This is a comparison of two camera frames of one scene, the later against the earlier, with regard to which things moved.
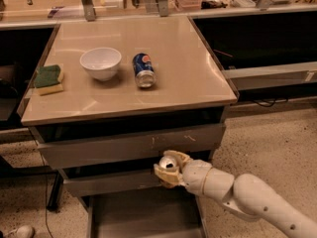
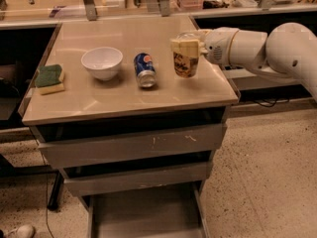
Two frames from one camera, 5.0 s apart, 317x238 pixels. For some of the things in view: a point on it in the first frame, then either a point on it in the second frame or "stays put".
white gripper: x=194 y=177 → x=217 y=46
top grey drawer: x=88 y=151 stays put
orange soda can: x=168 y=162 → x=186 y=66
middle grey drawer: x=112 y=182 stays put
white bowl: x=102 y=62 stays put
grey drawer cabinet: x=107 y=100 stays put
